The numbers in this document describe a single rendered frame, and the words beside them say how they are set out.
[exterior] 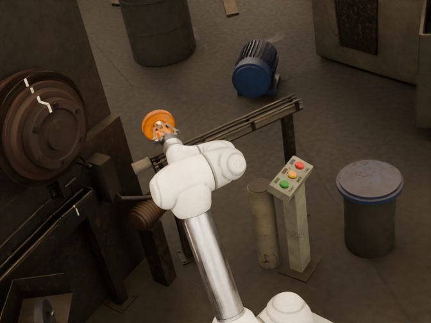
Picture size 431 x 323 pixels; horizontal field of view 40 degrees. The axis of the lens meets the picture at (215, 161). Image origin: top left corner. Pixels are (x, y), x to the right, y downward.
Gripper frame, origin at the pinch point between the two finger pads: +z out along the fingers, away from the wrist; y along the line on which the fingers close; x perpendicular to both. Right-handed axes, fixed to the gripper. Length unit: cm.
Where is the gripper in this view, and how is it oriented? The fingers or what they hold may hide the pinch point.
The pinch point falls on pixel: (158, 122)
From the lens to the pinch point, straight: 274.2
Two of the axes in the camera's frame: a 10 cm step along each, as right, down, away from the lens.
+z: -3.7, -5.4, 7.5
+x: -1.3, -7.7, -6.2
